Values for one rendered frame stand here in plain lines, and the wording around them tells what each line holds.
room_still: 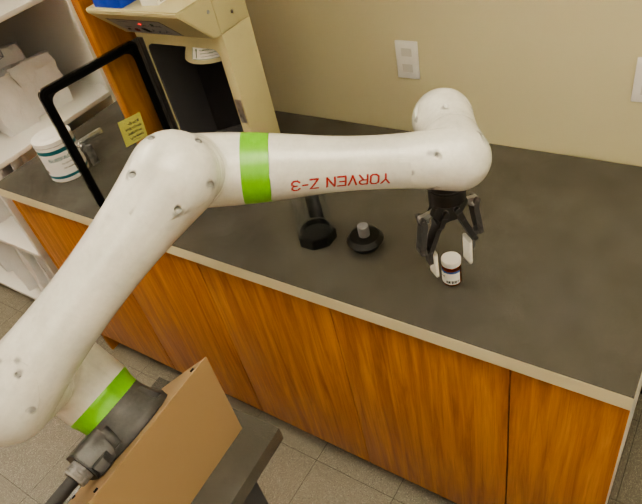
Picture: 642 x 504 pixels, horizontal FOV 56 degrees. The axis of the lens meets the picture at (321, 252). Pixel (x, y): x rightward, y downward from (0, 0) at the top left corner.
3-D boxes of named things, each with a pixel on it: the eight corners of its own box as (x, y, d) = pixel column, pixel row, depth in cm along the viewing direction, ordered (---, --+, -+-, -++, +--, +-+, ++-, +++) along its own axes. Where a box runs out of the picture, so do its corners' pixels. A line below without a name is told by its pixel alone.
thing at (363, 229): (359, 229, 155) (355, 210, 151) (391, 238, 151) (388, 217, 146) (341, 252, 150) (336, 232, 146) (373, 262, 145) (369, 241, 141)
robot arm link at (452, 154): (269, 119, 100) (274, 175, 107) (267, 156, 91) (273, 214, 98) (486, 109, 100) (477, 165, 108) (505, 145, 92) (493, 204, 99)
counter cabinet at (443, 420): (203, 254, 311) (136, 97, 252) (638, 397, 208) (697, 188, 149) (110, 348, 273) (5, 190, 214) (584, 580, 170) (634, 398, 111)
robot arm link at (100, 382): (67, 458, 96) (-29, 383, 94) (100, 417, 112) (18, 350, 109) (119, 401, 95) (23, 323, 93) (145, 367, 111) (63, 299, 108)
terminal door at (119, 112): (184, 162, 187) (134, 38, 161) (105, 218, 172) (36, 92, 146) (182, 161, 188) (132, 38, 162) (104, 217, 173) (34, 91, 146)
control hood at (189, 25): (132, 28, 161) (117, -10, 155) (222, 35, 145) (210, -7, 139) (101, 47, 155) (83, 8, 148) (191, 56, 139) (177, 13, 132)
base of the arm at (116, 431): (64, 526, 89) (32, 501, 88) (54, 525, 101) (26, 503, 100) (176, 387, 104) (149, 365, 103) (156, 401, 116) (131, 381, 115)
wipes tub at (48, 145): (73, 158, 214) (53, 121, 204) (96, 164, 207) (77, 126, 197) (44, 179, 207) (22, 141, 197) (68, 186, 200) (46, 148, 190)
